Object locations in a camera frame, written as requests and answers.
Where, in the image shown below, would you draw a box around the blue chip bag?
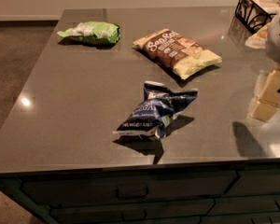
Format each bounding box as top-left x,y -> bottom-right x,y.
114,81 -> 198,140

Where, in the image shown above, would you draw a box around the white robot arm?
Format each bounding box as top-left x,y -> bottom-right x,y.
250,12 -> 280,121

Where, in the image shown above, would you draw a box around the brown and yellow chip bag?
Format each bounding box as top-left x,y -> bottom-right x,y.
133,29 -> 222,80

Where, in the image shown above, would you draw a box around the green chip bag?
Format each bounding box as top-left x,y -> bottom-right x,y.
57,21 -> 120,45

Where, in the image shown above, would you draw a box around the pale snack packet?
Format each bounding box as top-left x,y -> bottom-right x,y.
245,23 -> 270,49

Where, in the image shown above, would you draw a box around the grey cabinet drawers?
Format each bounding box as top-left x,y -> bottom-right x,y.
0,165 -> 280,224

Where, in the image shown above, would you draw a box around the black wire basket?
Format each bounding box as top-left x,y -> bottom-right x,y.
235,0 -> 280,34

